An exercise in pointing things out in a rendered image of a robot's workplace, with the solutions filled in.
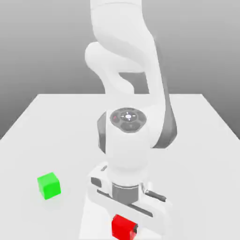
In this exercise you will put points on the small red cube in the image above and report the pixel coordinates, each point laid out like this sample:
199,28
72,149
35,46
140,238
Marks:
121,227

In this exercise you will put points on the small green cube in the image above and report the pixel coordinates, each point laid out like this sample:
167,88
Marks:
49,186

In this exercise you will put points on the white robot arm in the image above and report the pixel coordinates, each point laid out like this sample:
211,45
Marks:
129,150

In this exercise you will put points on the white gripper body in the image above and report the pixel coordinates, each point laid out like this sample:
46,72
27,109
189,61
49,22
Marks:
150,218

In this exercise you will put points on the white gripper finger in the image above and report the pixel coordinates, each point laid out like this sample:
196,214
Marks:
135,228

